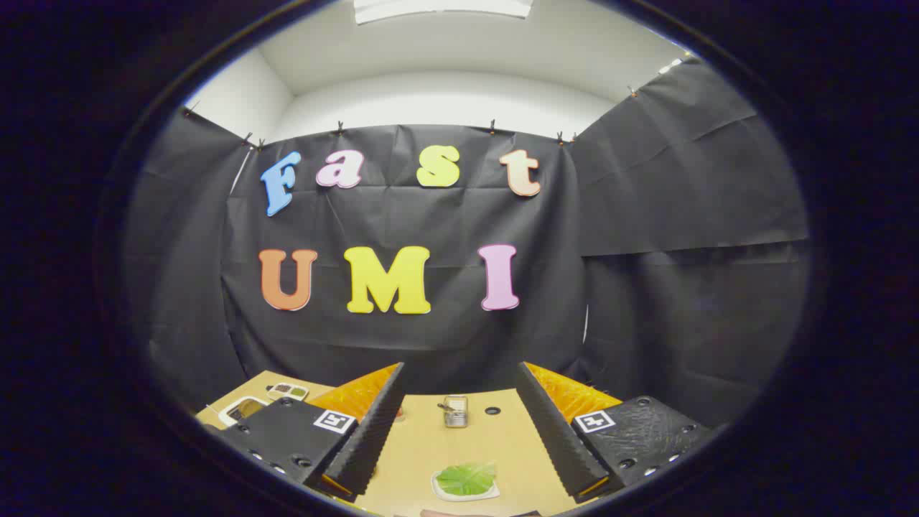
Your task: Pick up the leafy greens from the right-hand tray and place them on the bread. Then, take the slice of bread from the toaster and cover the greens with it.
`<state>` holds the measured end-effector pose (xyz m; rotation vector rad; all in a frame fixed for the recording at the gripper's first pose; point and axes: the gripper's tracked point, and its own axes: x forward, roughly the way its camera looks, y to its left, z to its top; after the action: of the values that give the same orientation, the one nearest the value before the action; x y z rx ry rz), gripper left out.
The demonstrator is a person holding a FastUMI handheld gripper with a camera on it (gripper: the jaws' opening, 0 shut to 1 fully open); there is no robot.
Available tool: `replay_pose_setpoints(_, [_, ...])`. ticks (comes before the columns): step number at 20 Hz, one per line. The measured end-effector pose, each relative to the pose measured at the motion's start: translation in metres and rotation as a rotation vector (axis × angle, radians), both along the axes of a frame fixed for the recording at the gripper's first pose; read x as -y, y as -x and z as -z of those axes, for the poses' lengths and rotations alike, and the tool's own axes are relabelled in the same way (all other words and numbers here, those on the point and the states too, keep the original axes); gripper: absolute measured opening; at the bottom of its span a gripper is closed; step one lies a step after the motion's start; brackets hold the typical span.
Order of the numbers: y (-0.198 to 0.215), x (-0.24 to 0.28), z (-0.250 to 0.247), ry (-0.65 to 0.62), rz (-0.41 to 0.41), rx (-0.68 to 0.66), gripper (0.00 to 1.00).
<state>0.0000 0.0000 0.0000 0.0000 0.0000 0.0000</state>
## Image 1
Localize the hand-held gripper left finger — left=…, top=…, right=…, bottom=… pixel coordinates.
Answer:
left=212, top=362, right=406, bottom=502

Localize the white ceiling light panel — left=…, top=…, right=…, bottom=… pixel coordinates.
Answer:
left=353, top=0, right=533, bottom=26

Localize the small white square plate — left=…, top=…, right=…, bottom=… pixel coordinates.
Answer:
left=431, top=463, right=501, bottom=502

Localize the white toaster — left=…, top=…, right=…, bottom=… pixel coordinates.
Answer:
left=218, top=395, right=270, bottom=428

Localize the metal wire utensil caddy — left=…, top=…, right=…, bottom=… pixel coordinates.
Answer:
left=439, top=395, right=469, bottom=429

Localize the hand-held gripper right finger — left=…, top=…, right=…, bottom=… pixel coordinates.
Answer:
left=513, top=361, right=715, bottom=503

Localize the green lettuce leaf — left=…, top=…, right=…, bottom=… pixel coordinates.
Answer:
left=436, top=463, right=498, bottom=496

